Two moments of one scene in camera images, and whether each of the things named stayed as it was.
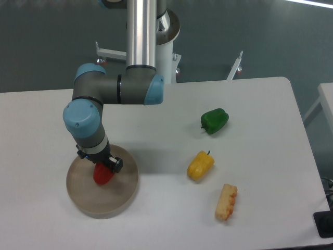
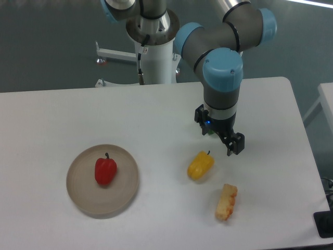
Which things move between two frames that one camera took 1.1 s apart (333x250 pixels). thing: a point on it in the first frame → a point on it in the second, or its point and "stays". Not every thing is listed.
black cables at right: [327, 184] stays
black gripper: [103, 157] → [234, 141]
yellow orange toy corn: [225, 203] stays
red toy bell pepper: [101, 175] stays
